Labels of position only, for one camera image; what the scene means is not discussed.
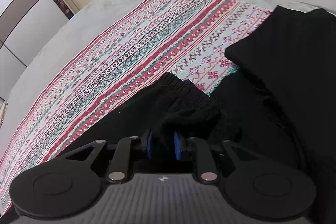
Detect patterned red green blanket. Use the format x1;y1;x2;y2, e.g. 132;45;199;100
1;0;271;212

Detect grey white sliding wardrobe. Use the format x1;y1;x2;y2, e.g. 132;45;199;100
1;0;74;101

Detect grey bed sheet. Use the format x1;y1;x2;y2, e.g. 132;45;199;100
1;0;335;153

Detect black pants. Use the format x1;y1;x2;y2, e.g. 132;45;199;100
53;5;336;224

